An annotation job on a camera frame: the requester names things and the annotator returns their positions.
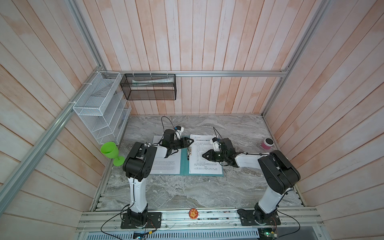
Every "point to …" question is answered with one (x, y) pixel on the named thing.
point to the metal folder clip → (189, 152)
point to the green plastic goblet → (110, 150)
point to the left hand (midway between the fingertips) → (192, 143)
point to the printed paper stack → (198, 164)
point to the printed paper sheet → (170, 165)
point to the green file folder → (184, 166)
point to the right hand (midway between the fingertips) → (203, 155)
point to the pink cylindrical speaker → (268, 143)
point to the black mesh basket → (149, 86)
